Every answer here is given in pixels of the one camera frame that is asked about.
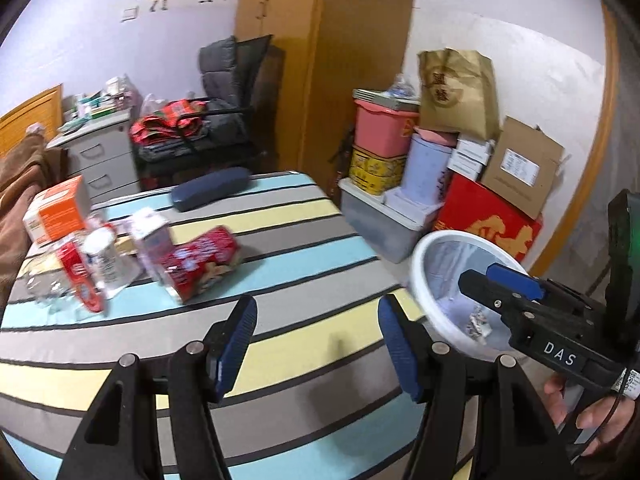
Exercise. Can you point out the grey drawer cabinet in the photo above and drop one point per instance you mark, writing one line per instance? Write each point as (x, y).
(100, 160)

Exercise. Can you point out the pile of small boxes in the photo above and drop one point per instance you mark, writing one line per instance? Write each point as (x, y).
(100, 102)

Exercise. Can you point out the patterned paper cup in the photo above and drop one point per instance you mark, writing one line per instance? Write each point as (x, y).
(477, 325)

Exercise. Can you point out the wooden headboard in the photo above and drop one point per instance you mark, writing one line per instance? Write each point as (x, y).
(30, 120)

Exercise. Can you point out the black folded umbrella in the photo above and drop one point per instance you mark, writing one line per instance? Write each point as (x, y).
(342, 155)

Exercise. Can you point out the orange cardboard box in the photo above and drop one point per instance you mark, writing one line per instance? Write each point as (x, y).
(57, 210)

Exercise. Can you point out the brown paper bag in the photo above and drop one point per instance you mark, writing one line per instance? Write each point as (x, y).
(460, 95)

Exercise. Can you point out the stack of white boxes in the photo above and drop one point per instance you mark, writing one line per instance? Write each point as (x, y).
(470, 157)

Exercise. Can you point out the striped flat box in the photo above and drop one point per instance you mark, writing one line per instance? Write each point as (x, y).
(385, 99)

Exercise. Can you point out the yellow patterned box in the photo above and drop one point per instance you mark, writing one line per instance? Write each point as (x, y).
(375, 170)

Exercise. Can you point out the red snack bag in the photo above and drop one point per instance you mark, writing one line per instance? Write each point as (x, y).
(205, 265)

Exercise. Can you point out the brown blanket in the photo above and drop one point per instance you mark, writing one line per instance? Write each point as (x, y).
(20, 200)

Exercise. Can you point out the lavender cylindrical box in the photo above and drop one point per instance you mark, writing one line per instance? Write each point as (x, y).
(425, 170)

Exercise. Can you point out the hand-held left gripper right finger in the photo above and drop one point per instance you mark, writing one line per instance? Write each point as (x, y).
(400, 350)

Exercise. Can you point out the blue glasses case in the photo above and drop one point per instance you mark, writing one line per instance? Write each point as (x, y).
(210, 189)

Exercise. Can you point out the red labelled container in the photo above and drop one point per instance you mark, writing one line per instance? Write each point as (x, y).
(80, 277)

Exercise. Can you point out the tall wooden wardrobe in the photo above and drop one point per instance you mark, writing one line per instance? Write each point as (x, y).
(340, 60)

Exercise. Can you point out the wooden door frame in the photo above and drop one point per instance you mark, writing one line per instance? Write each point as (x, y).
(607, 110)

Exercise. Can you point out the white wall switch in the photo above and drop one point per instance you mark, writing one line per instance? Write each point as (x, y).
(129, 14)

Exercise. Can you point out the pink storage box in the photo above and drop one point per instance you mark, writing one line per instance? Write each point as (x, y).
(385, 130)

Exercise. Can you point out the white trash bin with liner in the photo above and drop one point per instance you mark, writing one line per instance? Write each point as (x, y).
(440, 270)

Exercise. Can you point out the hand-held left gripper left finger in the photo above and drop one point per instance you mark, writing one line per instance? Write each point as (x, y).
(235, 350)

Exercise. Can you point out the white plastic bag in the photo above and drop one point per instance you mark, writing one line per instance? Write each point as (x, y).
(150, 104)

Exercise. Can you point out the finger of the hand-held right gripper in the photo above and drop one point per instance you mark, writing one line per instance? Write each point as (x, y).
(515, 280)
(495, 297)

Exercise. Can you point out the red gift box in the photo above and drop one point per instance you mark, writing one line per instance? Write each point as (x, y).
(475, 215)

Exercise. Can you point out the clear plastic bottle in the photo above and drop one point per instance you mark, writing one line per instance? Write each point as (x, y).
(47, 287)

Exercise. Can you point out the red patterned bag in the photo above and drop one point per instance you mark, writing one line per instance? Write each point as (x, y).
(165, 120)

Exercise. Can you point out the clear plastic bag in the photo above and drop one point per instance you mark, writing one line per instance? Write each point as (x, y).
(402, 86)

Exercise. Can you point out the white labelled cup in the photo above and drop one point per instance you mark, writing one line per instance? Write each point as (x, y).
(100, 260)

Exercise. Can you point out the grey plastic storage box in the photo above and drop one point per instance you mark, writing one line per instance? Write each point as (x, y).
(380, 225)

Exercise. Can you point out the pink round lid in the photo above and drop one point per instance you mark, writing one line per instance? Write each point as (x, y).
(437, 137)

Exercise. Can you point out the cardboard box with label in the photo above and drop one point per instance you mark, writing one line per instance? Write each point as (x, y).
(525, 170)

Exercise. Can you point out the clear plastic wrapper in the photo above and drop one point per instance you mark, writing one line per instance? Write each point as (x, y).
(127, 270)

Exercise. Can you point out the black chair with grey cushion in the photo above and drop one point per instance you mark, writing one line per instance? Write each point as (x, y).
(235, 110)

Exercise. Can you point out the person's right hand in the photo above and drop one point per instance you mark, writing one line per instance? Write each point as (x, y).
(602, 420)

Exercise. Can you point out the white purple drink carton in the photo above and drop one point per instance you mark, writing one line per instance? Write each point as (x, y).
(150, 240)

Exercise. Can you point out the striped tablecloth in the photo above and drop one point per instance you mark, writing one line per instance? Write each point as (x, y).
(300, 270)

